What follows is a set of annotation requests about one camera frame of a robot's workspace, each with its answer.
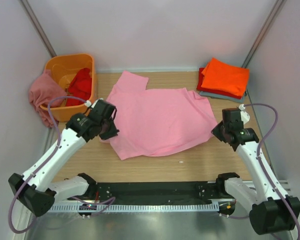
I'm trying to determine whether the white slotted cable duct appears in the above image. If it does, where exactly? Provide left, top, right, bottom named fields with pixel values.
left=48, top=202, right=220, bottom=213

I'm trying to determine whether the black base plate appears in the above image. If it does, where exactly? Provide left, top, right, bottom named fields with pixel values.
left=78, top=181, right=234, bottom=206

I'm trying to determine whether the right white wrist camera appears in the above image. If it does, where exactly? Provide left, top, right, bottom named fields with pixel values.
left=238, top=104, right=251, bottom=125

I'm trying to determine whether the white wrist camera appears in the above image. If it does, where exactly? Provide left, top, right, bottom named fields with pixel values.
left=84, top=99, right=99, bottom=109
left=238, top=104, right=251, bottom=125

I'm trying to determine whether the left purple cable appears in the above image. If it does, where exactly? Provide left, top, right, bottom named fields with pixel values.
left=7, top=96, right=118, bottom=235

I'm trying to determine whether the orange plastic basket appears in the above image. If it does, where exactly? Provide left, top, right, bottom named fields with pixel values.
left=44, top=53, right=98, bottom=122

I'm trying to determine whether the folded grey t-shirt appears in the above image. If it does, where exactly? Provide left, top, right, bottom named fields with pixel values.
left=199, top=91, right=246, bottom=104

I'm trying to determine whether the folded red t-shirt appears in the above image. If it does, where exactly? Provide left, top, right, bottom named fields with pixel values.
left=196, top=67, right=246, bottom=100

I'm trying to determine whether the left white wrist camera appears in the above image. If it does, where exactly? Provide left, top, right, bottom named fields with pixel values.
left=84, top=99, right=99, bottom=109

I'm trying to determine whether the folded orange t-shirt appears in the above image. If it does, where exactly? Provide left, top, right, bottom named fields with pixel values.
left=200, top=57, right=250, bottom=99

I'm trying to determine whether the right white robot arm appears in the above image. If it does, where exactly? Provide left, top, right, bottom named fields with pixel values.
left=211, top=104, right=300, bottom=239

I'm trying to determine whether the pink t-shirt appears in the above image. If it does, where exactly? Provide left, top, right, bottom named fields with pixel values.
left=106, top=70, right=218, bottom=160

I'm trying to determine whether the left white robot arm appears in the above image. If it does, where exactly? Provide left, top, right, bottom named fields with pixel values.
left=8, top=99, right=119, bottom=217

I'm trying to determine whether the red shirt in basket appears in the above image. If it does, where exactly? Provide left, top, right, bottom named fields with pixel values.
left=67, top=68, right=92, bottom=101

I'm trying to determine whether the dusty pink shirt on basket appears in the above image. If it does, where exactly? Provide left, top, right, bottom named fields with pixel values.
left=28, top=69, right=67, bottom=128

